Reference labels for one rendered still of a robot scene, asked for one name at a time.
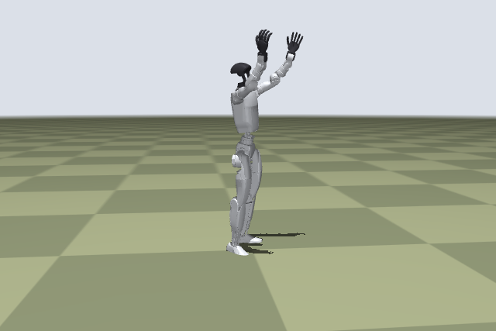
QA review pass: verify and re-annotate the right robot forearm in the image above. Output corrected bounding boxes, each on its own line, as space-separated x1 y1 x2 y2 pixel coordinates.
245 55 267 88

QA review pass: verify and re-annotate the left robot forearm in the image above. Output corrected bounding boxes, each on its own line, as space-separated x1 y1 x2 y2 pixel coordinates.
274 53 294 77

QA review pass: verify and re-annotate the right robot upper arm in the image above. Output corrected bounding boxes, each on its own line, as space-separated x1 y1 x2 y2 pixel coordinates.
231 80 258 105

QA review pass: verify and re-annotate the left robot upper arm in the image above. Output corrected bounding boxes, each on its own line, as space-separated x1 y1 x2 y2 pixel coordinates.
255 73 281 98

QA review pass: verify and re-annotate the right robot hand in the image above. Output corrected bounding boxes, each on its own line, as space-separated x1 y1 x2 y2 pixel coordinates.
256 29 272 62

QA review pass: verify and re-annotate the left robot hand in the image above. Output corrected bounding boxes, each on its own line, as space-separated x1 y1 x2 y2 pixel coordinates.
286 32 303 60

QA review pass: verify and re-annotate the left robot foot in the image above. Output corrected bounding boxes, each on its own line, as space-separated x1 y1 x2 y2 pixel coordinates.
239 234 263 243

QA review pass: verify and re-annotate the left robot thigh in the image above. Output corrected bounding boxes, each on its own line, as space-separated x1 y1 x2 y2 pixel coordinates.
246 149 262 203

